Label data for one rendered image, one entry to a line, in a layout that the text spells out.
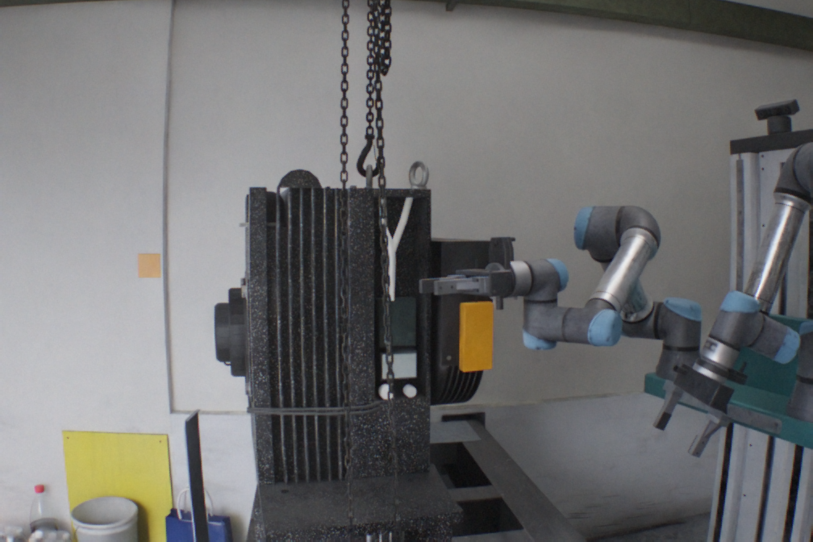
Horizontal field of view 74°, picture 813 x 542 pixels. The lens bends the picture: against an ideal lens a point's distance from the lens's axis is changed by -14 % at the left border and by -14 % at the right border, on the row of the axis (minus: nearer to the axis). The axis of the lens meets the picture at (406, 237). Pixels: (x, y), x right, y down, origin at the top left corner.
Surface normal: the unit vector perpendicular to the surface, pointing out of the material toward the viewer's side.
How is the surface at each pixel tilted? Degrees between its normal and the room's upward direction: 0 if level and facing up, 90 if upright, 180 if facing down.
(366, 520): 0
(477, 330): 90
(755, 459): 90
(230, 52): 90
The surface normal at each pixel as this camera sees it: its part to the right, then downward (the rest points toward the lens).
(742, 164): -0.95, 0.00
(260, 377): 0.27, 0.02
